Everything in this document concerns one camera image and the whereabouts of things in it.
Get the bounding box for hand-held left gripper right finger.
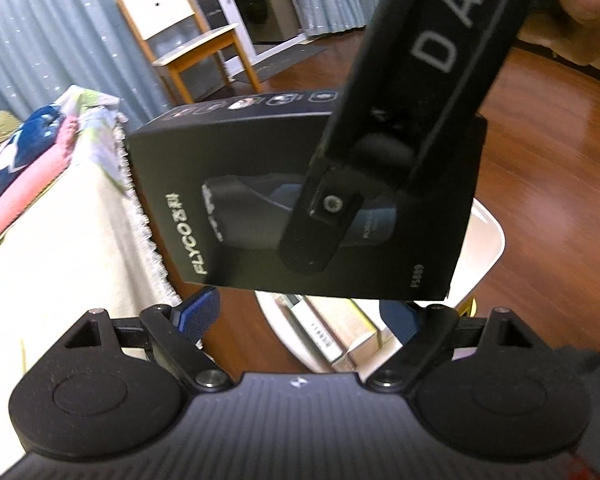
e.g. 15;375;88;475
367;300;538;393

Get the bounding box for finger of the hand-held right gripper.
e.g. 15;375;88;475
277;157;376;277

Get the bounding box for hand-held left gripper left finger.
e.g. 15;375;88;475
60;286;233;393

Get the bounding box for tan cardboard box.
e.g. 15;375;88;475
305;297;396;368

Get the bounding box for black shaver box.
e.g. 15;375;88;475
127;87;488;301

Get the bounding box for white plastic bin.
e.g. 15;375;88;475
255;200;506;373

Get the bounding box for long white box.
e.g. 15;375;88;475
279;294;348;365

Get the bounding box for sliding glass door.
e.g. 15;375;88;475
200;0;311;61

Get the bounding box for pink ribbed towel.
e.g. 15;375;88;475
0;115;81;256

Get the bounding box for floral white cloth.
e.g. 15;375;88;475
45;85;128;181

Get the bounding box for navy printed towel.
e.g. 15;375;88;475
0;105;63;206

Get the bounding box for olive patterned cloth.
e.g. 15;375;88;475
0;110;23;161

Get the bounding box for wooden chair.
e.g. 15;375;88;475
112;0;262;106

